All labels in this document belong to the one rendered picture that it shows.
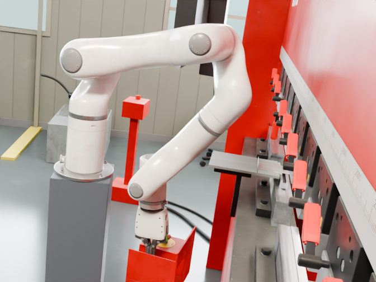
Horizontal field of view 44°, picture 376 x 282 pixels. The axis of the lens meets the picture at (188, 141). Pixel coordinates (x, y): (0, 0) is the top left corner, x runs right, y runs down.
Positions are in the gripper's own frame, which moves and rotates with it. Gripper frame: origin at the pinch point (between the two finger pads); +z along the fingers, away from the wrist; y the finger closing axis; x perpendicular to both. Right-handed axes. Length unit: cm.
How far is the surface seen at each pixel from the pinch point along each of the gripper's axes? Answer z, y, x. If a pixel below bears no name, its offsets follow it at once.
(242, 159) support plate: -19, -19, -48
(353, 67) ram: -67, -51, 52
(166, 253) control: 2.5, -3.8, -4.5
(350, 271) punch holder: -47, -52, 76
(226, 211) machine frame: 40, 0, -129
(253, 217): -5.8, -28.5, -25.4
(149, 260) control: 0.4, -1.3, 4.9
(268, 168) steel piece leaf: -18, -30, -45
